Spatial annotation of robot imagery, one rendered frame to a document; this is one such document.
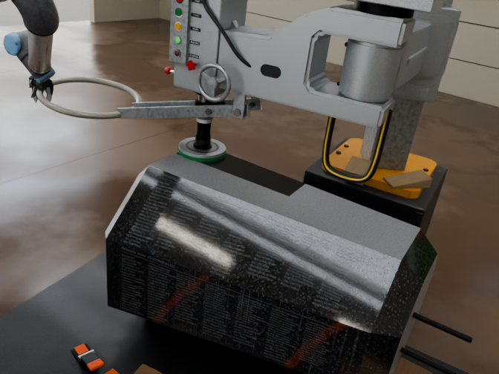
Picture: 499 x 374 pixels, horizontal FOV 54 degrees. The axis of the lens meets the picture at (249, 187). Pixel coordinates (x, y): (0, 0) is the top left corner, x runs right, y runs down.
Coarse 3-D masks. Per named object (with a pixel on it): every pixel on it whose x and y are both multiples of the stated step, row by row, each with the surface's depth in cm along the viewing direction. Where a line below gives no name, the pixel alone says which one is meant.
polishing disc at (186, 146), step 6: (192, 138) 226; (180, 144) 219; (186, 144) 219; (192, 144) 220; (216, 144) 223; (222, 144) 224; (180, 150) 214; (186, 150) 214; (192, 150) 214; (198, 150) 215; (204, 150) 216; (210, 150) 217; (216, 150) 217; (222, 150) 218; (192, 156) 211; (198, 156) 210; (204, 156) 211; (210, 156) 211; (216, 156) 213
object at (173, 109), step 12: (120, 108) 226; (132, 108) 222; (144, 108) 219; (156, 108) 216; (168, 108) 213; (180, 108) 210; (192, 108) 207; (204, 108) 204; (216, 108) 202; (228, 108) 199; (252, 108) 207
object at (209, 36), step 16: (208, 0) 180; (224, 0) 180; (240, 0) 190; (192, 16) 186; (208, 16) 183; (224, 16) 183; (240, 16) 194; (192, 32) 188; (208, 32) 185; (192, 48) 191; (208, 48) 188; (176, 64) 197; (176, 80) 200; (192, 80) 196
